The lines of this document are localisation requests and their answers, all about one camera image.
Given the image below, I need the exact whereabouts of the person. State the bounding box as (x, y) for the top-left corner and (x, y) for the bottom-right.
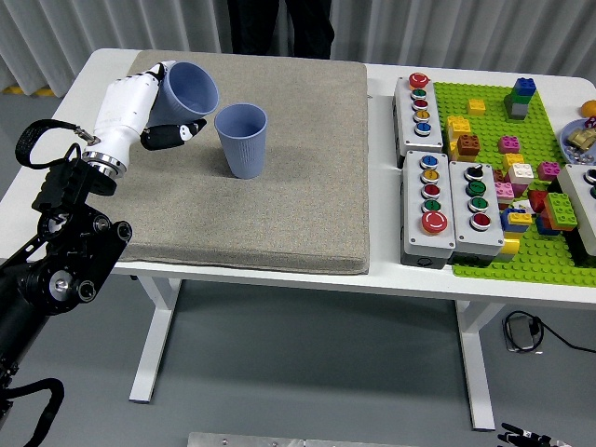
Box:
(226, 0), (336, 61)

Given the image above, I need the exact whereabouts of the green studded baseplate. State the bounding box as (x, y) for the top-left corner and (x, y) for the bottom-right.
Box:
(432, 81), (596, 289)

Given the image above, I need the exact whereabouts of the black floor cable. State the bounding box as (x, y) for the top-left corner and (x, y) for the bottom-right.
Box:
(502, 310), (596, 356)

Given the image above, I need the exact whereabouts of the blue plate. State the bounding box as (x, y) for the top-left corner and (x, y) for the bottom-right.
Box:
(561, 118), (596, 165)

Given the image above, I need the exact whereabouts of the white pleated curtain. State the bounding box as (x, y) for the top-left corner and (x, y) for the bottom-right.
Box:
(0, 0), (596, 99)

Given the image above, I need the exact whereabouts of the white control box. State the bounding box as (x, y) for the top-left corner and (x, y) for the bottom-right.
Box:
(556, 163), (596, 257)

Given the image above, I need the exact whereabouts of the five-button grey control box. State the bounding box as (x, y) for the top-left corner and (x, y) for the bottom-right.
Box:
(393, 72), (445, 169)

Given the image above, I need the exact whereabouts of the blue and yellow brick stack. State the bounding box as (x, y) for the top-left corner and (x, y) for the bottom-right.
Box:
(500, 207), (535, 234)

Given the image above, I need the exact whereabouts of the grey power adapter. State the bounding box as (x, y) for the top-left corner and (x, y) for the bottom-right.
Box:
(505, 314), (544, 353)

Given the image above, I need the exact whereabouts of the white table leg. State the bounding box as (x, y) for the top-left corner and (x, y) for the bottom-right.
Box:
(129, 277), (183, 404)
(454, 300), (507, 432)

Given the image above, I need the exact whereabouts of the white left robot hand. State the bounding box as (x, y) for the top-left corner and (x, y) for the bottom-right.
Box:
(86, 60), (209, 171)

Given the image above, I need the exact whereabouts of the magenta toy brick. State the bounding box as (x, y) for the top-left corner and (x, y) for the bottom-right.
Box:
(536, 160), (562, 183)

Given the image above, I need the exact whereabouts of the light green toy brick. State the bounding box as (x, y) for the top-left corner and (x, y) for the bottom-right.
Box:
(543, 191), (580, 231)

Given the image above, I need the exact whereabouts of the grey-brown fabric mat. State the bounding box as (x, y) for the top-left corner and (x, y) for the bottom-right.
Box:
(78, 49), (372, 276)

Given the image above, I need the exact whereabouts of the yellow black floor tape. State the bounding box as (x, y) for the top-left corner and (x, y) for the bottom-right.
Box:
(0, 85), (60, 98)

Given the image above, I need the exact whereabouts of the gold toy figure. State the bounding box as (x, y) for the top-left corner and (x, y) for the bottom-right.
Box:
(570, 128), (596, 151)

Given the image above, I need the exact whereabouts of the white toy brick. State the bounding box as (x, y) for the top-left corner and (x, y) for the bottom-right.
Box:
(507, 162), (536, 186)

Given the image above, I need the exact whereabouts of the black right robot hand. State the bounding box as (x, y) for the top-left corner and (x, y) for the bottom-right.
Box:
(496, 422), (567, 447)

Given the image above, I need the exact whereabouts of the brown toy brick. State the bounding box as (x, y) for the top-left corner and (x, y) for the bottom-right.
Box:
(456, 133), (482, 159)

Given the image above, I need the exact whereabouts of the red toy brick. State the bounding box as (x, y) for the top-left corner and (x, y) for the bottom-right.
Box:
(527, 189), (551, 214)

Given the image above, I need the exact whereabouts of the grey box large red button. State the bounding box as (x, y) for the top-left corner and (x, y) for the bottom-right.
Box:
(400, 149), (457, 270)

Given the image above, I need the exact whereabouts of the grey toy brick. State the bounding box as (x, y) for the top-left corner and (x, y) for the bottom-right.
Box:
(504, 96), (531, 122)

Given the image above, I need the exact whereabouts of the blue ribbed plastic cup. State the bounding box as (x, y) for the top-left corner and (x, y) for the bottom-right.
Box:
(148, 61), (220, 128)
(213, 102), (269, 181)

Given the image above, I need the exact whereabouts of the grey box black selector switch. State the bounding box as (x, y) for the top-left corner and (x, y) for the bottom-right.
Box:
(449, 160), (507, 267)

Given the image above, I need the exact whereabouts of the large yellow toy brick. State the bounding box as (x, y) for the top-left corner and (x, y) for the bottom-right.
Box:
(445, 115), (473, 143)

